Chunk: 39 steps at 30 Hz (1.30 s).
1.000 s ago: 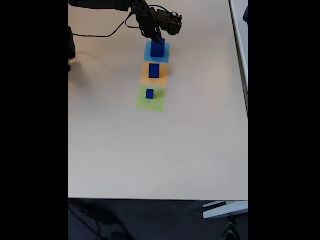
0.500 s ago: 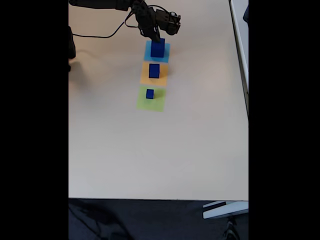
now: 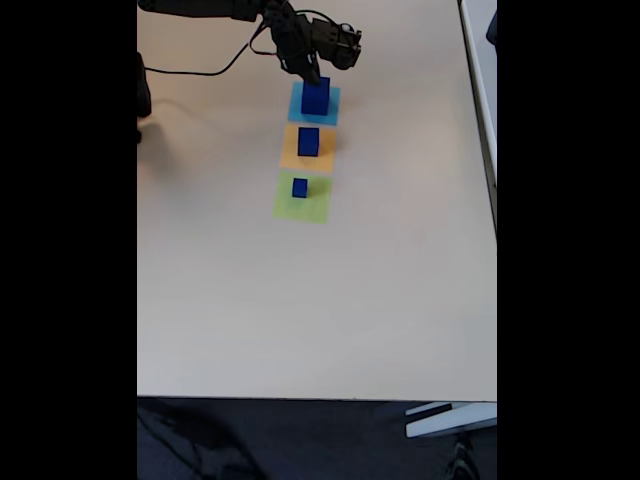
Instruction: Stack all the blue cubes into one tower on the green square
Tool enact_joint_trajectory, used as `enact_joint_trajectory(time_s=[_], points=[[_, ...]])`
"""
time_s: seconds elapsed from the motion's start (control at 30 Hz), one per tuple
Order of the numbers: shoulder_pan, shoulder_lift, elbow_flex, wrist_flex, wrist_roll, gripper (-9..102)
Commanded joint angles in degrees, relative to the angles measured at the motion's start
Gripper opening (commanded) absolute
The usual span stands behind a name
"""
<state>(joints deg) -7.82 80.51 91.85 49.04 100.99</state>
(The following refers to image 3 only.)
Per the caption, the medium blue cube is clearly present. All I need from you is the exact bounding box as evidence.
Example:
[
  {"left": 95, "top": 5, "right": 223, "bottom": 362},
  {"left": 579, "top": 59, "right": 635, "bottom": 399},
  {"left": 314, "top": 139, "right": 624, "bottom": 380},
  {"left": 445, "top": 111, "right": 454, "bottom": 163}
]
[{"left": 297, "top": 127, "right": 320, "bottom": 157}]

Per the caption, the blue paper square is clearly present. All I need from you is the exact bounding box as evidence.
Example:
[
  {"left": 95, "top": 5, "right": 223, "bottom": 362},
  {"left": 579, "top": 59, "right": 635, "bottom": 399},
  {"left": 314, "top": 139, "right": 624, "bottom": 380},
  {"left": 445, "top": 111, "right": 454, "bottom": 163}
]
[{"left": 287, "top": 81, "right": 342, "bottom": 126}]

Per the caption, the orange paper square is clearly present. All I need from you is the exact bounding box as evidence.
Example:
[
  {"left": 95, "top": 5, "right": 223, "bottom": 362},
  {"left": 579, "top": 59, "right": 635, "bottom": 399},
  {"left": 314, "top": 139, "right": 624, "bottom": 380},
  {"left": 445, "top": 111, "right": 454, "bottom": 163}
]
[{"left": 278, "top": 122, "right": 337, "bottom": 175}]

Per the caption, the green paper square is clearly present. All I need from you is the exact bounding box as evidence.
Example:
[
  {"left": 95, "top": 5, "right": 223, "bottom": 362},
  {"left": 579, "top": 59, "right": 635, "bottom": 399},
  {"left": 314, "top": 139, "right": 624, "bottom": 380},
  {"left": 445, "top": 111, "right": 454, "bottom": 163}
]
[{"left": 272, "top": 169, "right": 334, "bottom": 225}]

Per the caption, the large blue cube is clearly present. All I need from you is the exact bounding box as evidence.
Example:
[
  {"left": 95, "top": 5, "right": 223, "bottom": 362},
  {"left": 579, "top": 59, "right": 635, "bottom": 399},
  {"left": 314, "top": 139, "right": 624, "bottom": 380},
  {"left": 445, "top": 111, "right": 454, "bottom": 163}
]
[{"left": 300, "top": 75, "right": 331, "bottom": 117}]

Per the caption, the white side table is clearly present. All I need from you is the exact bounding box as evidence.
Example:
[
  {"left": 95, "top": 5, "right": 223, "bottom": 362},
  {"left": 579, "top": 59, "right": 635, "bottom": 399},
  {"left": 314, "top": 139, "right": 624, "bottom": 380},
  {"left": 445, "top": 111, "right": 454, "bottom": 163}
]
[{"left": 458, "top": 0, "right": 498, "bottom": 236}]

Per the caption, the white table foot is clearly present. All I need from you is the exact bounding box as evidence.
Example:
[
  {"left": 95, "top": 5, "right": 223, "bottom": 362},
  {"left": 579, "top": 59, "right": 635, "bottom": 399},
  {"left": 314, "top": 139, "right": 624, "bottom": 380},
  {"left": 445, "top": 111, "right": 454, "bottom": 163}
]
[{"left": 404, "top": 401, "right": 498, "bottom": 440}]

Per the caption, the black stand leg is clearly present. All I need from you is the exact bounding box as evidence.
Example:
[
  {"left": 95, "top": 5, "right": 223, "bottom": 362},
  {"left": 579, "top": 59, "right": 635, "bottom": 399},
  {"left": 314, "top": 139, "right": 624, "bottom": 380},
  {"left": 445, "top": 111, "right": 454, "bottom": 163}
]
[{"left": 444, "top": 432, "right": 484, "bottom": 480}]

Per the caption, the black motor cable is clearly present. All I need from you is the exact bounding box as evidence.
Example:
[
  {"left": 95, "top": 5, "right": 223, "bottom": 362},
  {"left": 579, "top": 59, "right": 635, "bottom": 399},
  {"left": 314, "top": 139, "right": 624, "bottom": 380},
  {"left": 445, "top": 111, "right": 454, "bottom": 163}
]
[{"left": 292, "top": 8, "right": 347, "bottom": 31}]

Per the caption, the thin black camera cable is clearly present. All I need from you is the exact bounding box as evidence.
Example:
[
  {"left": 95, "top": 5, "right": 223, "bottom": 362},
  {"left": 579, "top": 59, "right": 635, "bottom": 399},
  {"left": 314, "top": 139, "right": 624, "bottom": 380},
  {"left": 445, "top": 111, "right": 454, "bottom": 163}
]
[{"left": 144, "top": 22, "right": 279, "bottom": 78}]

